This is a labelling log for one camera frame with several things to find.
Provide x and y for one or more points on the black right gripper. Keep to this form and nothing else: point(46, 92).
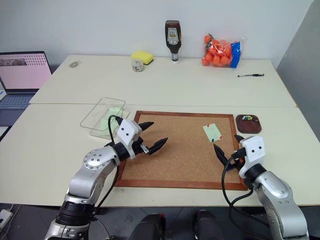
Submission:
point(234, 163)

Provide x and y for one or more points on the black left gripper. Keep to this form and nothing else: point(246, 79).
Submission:
point(138, 148)

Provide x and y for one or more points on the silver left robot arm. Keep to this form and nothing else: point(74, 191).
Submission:
point(90, 175)

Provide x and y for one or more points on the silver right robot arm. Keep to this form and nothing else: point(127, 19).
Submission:
point(277, 195)

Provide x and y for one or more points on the pale green paper note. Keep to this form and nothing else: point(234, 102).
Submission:
point(103, 125)
point(114, 111)
point(212, 131)

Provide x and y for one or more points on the wood-framed cork board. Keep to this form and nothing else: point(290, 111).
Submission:
point(180, 150)

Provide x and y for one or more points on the small glass jar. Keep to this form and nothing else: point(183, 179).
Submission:
point(137, 65)

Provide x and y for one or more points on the brown wooden tray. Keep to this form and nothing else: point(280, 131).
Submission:
point(248, 128)

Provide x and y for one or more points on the clear plastic container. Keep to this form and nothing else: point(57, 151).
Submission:
point(100, 107)

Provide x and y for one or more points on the black pen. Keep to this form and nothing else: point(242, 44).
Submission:
point(251, 75)

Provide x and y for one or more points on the yellow sponge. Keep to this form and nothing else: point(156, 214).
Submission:
point(143, 55)

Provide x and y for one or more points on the dark rounded shape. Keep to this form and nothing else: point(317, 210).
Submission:
point(207, 225)
point(150, 227)

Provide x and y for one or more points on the bag of orange balls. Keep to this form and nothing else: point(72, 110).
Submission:
point(217, 52)

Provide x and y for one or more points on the dark sauce squeeze bottle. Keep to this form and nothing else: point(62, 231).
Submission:
point(172, 37)

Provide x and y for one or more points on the small clear tape roll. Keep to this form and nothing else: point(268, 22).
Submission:
point(73, 64)

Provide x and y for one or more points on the open laptop computer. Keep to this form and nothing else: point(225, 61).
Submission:
point(22, 75)

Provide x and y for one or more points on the white power strip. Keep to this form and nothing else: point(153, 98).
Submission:
point(4, 218)

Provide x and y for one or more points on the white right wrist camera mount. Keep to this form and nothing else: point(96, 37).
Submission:
point(253, 150)

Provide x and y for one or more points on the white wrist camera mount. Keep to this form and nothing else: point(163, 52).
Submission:
point(253, 150)
point(127, 132)

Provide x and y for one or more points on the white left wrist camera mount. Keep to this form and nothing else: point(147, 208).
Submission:
point(127, 132)

